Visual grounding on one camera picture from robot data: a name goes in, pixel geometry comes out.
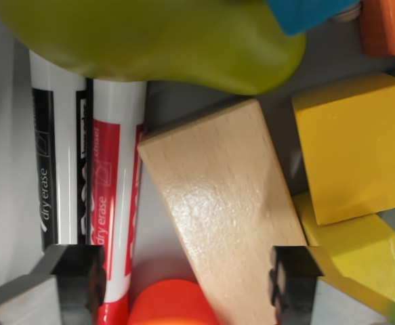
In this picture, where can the black silver gripper left finger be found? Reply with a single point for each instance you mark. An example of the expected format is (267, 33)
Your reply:
(48, 291)

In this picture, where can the black silver gripper right finger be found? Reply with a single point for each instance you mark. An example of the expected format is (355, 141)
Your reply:
(305, 294)

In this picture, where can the grey plastic bin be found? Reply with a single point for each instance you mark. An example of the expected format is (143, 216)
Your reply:
(0, 169)

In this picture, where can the yellow wooden wedge block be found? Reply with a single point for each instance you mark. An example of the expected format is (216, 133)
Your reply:
(356, 250)

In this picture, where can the orange plastic cup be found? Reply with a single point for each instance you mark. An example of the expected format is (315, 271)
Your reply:
(170, 304)

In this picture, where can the red dry erase marker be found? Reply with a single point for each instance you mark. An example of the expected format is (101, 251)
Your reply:
(116, 186)

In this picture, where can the large natural wooden block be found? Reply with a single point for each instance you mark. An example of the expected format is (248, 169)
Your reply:
(224, 189)

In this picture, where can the black dry erase marker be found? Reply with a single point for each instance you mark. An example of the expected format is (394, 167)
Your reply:
(61, 152)

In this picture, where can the yellow wooden cube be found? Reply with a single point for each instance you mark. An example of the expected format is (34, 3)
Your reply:
(356, 149)

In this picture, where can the olive green toy pear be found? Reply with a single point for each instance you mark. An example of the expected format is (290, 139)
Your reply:
(149, 40)

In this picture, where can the orange wooden block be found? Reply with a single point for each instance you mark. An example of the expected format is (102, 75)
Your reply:
(387, 27)

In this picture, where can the teal embossed rubber cube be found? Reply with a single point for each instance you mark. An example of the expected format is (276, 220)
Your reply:
(305, 13)

